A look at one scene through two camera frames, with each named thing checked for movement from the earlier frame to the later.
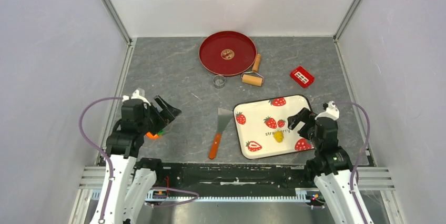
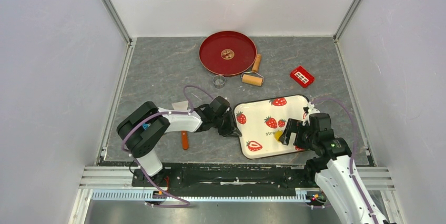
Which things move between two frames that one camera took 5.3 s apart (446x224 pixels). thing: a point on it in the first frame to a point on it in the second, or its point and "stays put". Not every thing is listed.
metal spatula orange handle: (224, 116) to (185, 140)
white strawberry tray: (263, 130) stays put
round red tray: (227, 53) stays put
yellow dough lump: (279, 136) stays put
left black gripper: (166, 115) to (235, 132)
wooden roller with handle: (252, 78) stays put
